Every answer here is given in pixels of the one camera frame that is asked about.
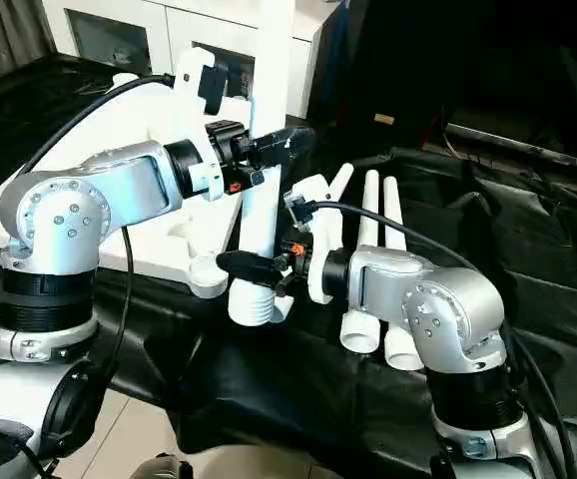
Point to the white table top frame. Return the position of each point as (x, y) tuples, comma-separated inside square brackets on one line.
[(159, 230)]

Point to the small yellow label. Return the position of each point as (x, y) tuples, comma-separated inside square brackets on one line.
[(384, 119)]

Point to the black metal rail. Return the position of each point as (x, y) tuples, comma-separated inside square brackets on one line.
[(528, 145)]

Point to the black work mat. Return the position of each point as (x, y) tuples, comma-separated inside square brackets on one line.
[(298, 399)]

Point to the white plastic table leg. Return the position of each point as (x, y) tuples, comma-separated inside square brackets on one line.
[(363, 324), (267, 90), (338, 190), (403, 354)]

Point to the white glass-door cabinet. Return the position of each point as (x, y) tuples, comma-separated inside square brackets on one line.
[(139, 30)]

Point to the grey curtain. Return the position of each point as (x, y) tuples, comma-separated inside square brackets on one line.
[(9, 30)]

